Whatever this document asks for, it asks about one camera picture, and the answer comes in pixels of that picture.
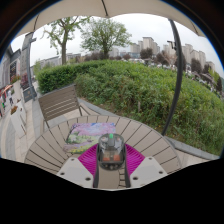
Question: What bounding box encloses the transparent computer mouse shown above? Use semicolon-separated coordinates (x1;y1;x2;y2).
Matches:
97;132;126;171

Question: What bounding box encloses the dark sign pillar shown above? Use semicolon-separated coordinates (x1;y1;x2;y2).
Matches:
19;32;38;103

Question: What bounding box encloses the round-crowned tree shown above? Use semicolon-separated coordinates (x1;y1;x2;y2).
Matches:
79;17;133;60

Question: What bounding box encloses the flower print mouse pad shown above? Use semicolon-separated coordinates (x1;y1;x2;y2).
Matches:
63;122;117;155

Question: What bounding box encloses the group of pale apartment buildings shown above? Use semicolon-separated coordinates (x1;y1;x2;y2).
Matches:
129;36;216;73

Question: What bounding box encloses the dark curved parasol pole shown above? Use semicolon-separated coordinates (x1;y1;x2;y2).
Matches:
161;18;184;137

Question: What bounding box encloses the white planter with red flowers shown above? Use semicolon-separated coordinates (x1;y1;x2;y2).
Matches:
9;105;28;138

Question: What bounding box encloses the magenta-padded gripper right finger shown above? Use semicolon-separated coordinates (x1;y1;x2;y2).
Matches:
123;143;168;189

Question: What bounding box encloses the slatted brown chair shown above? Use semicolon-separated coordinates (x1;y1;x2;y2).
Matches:
37;83;101;130

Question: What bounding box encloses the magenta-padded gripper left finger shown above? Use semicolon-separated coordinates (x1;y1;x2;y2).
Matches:
56;143;101;189

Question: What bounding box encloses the thin-crowned tree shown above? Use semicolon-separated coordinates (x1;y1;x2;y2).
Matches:
41;15;91;66

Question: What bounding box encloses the green hedge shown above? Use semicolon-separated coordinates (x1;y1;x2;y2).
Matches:
35;59;224;156

